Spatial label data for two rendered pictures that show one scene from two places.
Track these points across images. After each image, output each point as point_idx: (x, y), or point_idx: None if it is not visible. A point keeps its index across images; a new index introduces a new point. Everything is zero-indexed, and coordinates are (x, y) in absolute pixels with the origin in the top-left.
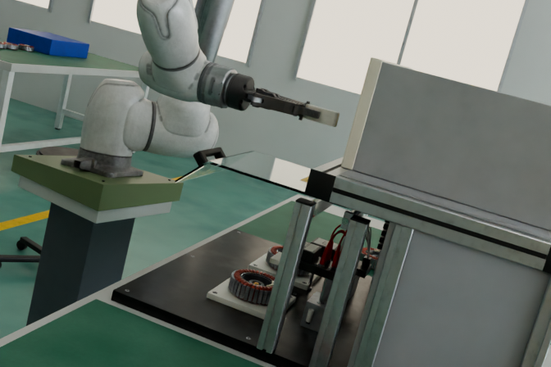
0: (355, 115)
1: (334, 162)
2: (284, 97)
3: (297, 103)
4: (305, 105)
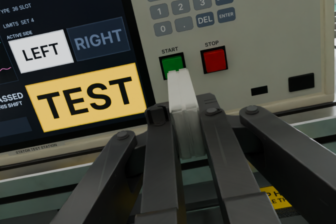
0: None
1: (312, 115)
2: (86, 223)
3: (258, 108)
4: (205, 110)
